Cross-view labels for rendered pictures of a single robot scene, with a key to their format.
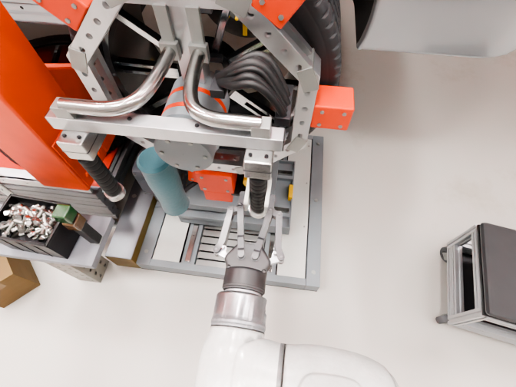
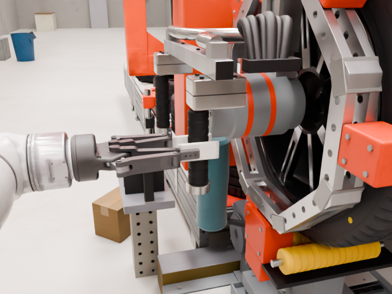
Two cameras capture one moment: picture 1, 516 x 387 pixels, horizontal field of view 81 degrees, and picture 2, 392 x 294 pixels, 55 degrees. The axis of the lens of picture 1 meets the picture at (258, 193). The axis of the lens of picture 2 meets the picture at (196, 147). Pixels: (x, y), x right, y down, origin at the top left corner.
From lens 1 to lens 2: 64 cm
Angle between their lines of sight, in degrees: 61
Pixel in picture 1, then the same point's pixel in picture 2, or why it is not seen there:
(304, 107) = (333, 123)
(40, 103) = not seen: hidden behind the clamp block
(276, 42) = (319, 23)
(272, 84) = (262, 30)
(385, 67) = not seen: outside the picture
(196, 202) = (254, 284)
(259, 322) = (35, 152)
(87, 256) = (131, 202)
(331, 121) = (357, 160)
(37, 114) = not seen: hidden behind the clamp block
